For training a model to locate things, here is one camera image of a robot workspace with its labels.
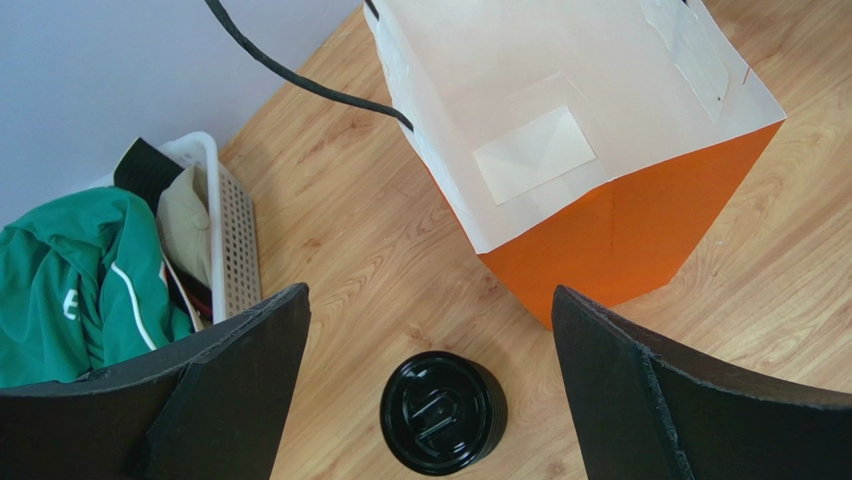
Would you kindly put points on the white plastic basket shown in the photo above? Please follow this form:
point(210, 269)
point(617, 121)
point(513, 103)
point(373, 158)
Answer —
point(235, 279)

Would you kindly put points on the black cloth in basket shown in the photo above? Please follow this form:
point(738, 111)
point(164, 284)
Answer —
point(146, 172)

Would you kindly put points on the black coffee cup lids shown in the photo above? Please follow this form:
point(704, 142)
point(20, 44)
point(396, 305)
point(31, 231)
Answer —
point(441, 413)

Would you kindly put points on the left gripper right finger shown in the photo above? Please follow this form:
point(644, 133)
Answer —
point(645, 406)

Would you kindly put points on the green jacket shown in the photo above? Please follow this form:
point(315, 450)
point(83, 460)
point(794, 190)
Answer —
point(84, 285)

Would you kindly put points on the orange paper bag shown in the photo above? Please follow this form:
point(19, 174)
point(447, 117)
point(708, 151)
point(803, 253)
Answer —
point(585, 144)

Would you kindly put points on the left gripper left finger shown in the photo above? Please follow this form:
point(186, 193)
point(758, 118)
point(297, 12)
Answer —
point(210, 406)

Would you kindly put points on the beige cap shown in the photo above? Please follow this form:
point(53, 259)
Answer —
point(184, 224)

